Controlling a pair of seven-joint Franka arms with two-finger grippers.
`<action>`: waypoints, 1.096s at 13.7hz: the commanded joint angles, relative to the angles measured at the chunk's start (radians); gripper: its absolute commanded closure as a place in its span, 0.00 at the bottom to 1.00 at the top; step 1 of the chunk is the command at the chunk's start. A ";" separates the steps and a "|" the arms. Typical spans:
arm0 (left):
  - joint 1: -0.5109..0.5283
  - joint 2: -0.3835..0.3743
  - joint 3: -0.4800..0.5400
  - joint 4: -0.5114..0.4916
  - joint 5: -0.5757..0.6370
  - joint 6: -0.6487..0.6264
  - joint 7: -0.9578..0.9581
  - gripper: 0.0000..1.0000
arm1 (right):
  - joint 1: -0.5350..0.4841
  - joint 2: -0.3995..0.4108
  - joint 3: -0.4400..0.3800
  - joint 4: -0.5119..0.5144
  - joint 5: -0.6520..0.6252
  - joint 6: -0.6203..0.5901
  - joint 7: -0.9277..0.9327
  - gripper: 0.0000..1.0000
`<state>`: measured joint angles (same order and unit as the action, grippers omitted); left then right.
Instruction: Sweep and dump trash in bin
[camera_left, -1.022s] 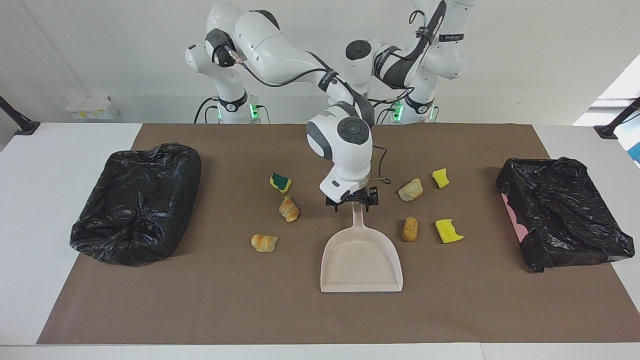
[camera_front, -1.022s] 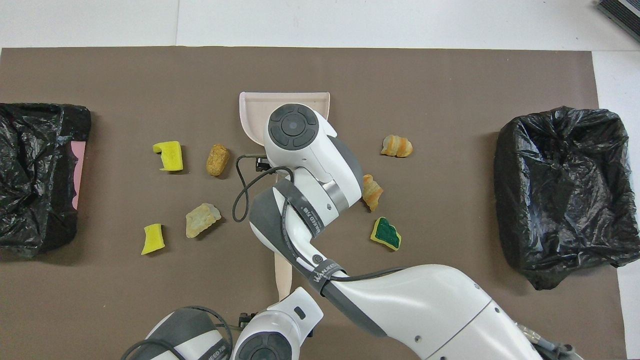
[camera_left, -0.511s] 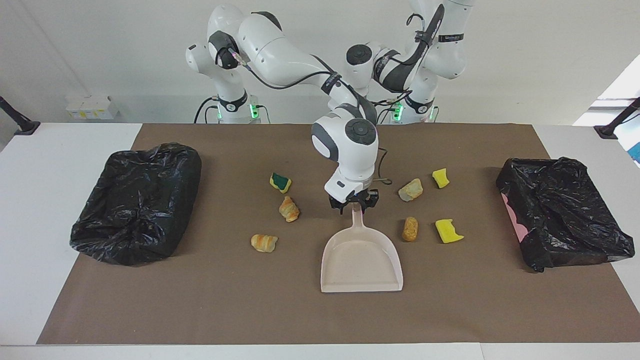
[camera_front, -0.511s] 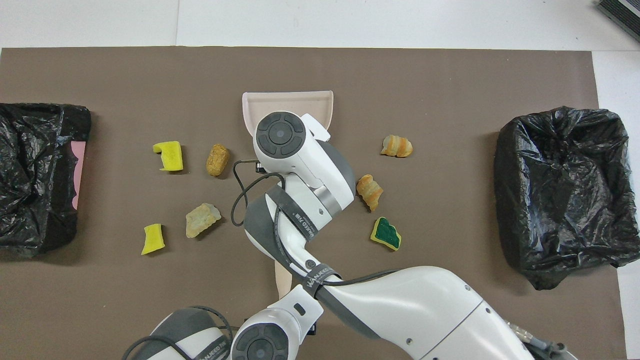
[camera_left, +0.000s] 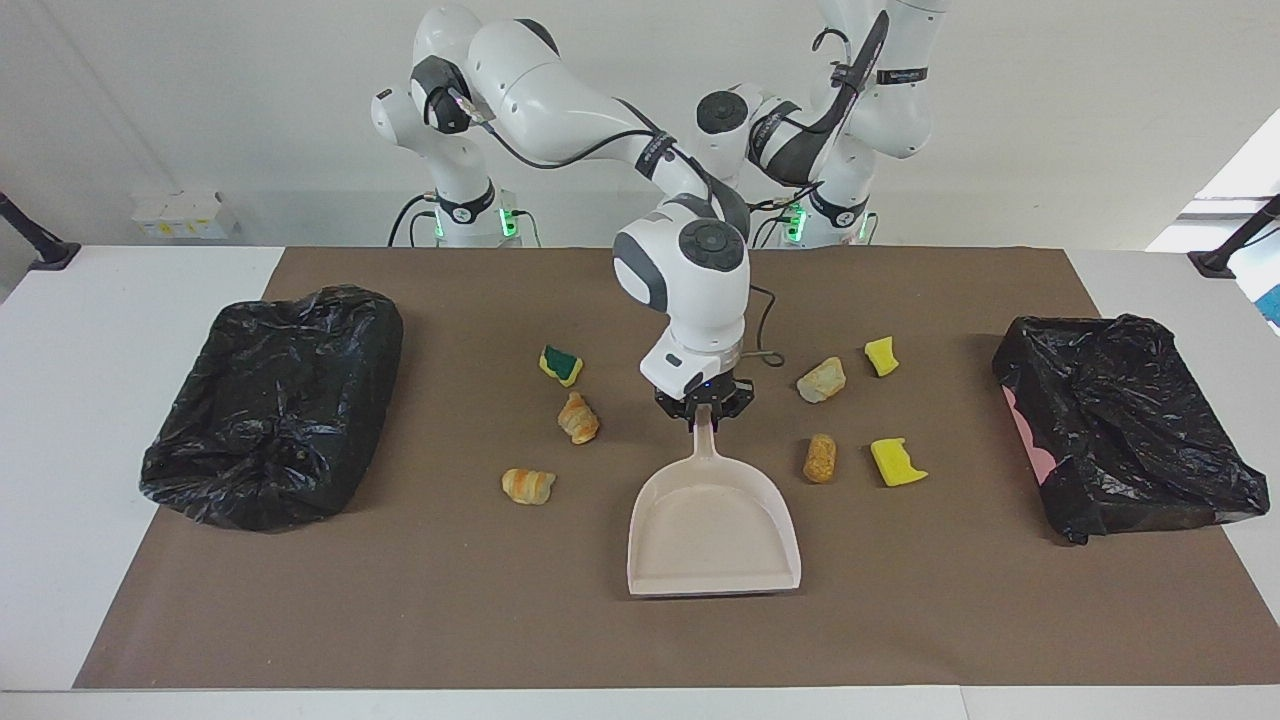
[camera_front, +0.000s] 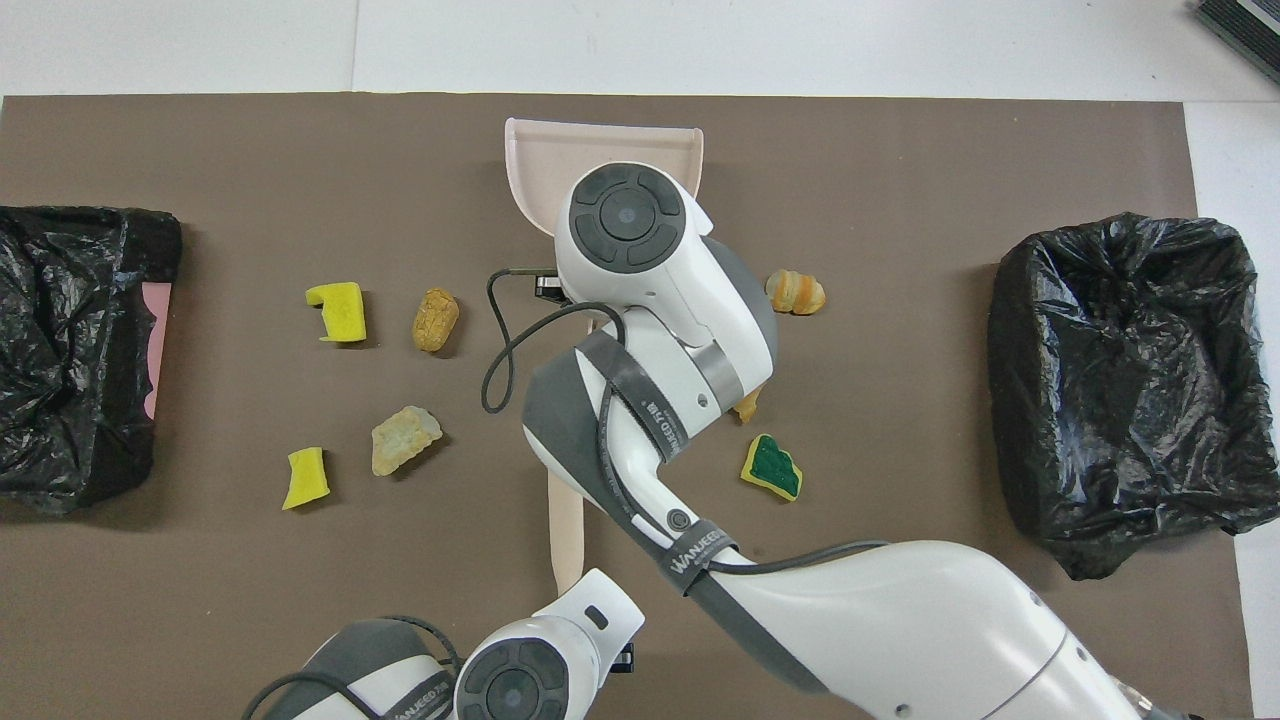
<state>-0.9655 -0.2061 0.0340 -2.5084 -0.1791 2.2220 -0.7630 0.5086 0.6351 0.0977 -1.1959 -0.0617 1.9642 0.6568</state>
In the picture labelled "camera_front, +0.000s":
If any brown bread roll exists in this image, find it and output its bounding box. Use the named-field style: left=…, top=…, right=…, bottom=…
left=412, top=288, right=461, bottom=353

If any beige plastic dustpan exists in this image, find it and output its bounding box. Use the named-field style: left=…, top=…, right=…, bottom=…
left=504, top=118, right=704, bottom=238

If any beige hand brush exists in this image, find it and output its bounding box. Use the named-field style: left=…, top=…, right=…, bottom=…
left=547, top=470, right=587, bottom=597

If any notched yellow sponge piece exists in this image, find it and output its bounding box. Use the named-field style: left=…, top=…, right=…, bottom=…
left=305, top=282, right=368, bottom=344

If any pale bread chunk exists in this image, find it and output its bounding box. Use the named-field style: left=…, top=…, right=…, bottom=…
left=371, top=405, right=443, bottom=477

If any green and yellow sponge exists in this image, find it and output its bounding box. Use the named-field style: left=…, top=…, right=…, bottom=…
left=740, top=433, right=804, bottom=501

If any small yellow sponge piece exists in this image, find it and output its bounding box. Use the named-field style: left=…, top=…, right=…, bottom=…
left=282, top=447, right=331, bottom=511

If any pink plastic bin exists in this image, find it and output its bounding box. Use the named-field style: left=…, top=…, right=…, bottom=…
left=140, top=282, right=173, bottom=421

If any right black bag bin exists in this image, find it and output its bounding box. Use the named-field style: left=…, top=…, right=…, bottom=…
left=0, top=205, right=184, bottom=516

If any black bag lined bin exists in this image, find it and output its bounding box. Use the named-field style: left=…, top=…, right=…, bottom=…
left=988, top=212, right=1280, bottom=581

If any brown table mat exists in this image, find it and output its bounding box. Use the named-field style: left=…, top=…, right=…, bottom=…
left=0, top=93, right=1256, bottom=720

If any dark ribbed device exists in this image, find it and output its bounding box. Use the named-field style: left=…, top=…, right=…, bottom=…
left=1190, top=0, right=1280, bottom=86

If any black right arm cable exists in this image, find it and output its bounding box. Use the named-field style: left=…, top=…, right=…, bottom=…
left=481, top=267, right=891, bottom=577

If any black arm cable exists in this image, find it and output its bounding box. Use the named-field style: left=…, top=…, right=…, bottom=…
left=240, top=614, right=463, bottom=720
left=481, top=267, right=891, bottom=577

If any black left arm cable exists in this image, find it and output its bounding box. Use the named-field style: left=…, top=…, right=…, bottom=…
left=240, top=614, right=463, bottom=720

